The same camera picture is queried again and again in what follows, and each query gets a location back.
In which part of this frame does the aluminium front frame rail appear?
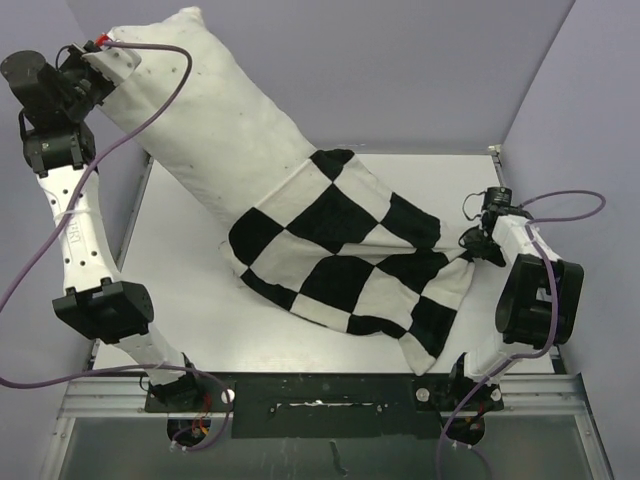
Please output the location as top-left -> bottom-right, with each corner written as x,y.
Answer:
61,372 -> 586,418

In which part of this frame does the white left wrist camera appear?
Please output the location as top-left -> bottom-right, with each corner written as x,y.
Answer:
81,34 -> 141,86

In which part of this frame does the purple cable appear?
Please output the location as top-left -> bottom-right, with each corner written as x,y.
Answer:
0,42 -> 236,454
434,188 -> 609,480

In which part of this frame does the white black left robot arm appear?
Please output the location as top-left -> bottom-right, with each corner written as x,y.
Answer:
1,38 -> 205,411

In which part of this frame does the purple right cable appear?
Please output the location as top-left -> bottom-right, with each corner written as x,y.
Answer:
434,188 -> 609,480

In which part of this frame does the black white checkered pillowcase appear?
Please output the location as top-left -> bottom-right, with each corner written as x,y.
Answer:
222,149 -> 474,375

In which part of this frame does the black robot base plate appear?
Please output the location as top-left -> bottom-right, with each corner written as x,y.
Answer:
144,373 -> 504,446

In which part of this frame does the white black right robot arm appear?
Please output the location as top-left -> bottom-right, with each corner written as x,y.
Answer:
445,187 -> 584,409

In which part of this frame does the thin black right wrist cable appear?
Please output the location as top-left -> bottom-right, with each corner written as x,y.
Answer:
462,192 -> 489,221

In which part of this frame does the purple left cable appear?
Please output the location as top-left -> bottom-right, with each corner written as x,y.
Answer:
0,42 -> 236,454

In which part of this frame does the white pillow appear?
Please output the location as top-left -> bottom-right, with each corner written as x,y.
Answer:
102,7 -> 316,227

